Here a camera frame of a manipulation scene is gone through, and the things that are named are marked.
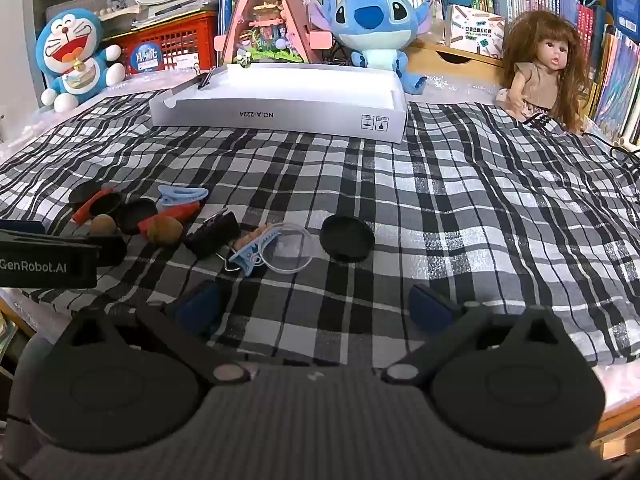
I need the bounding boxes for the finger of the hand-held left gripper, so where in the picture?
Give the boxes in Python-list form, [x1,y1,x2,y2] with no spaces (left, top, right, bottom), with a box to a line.
[0,220,46,234]
[0,230,127,267]

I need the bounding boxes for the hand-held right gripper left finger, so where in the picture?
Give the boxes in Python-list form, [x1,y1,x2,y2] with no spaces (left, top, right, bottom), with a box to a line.
[65,282,258,386]

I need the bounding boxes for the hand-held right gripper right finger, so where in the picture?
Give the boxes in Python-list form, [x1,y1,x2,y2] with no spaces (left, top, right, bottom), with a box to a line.
[381,285,568,386]

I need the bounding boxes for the brown round nut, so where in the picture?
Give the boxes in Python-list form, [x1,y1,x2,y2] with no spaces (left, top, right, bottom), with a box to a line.
[147,216,183,246]
[90,214,118,237]

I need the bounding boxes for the black round lid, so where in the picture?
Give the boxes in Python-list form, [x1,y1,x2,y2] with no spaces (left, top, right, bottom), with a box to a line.
[320,215,376,262]
[67,182,103,206]
[117,198,158,235]
[87,192,123,218]

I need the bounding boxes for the red crayon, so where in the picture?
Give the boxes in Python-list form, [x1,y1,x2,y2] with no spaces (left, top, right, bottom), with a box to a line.
[137,202,201,233]
[72,187,116,224]

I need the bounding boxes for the blue clothespin with bears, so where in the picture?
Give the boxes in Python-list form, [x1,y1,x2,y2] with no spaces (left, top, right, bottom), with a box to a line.
[226,225,278,276]

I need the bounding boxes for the large black binder clip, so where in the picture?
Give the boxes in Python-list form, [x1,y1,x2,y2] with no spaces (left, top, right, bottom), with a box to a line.
[184,207,241,260]

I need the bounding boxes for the light blue hair clip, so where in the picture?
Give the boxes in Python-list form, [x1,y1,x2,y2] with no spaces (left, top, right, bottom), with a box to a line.
[157,185,210,211]

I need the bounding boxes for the clear plastic lid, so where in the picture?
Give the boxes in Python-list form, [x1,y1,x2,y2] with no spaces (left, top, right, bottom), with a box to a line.
[262,222,316,275]

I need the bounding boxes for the white cardboard box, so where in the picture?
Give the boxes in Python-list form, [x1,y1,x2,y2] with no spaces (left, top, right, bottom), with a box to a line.
[148,63,408,144]

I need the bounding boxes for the black white plaid blanket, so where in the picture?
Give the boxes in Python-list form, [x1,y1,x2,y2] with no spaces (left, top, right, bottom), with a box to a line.
[0,87,640,366]

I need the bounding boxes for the blue white cat plush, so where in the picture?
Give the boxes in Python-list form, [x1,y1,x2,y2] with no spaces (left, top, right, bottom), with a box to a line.
[36,8,123,113]

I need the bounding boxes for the red plastic crate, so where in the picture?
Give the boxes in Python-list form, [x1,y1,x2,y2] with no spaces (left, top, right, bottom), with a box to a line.
[102,10,221,78]

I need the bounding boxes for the wooden drawer box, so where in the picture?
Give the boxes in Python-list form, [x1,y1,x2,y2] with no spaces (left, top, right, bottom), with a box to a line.
[405,40,506,68]

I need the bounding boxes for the long-haired baby doll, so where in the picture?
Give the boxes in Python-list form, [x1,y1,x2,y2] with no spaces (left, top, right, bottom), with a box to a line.
[495,10,591,136]

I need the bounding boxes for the pink triangular miniature house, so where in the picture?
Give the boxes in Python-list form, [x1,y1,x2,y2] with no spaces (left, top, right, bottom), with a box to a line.
[215,0,333,66]

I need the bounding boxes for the white printed carton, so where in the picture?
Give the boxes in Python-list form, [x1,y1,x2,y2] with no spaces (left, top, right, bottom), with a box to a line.
[445,4,507,58]

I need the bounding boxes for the colourful picture books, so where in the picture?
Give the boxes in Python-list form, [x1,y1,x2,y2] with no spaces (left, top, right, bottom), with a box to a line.
[590,25,640,146]

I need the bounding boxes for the blue alien plush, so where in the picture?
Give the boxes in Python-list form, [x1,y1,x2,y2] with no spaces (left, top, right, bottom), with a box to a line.
[307,0,433,96]

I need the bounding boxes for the black cable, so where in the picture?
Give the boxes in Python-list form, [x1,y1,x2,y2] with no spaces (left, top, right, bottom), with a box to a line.
[582,132,640,173]

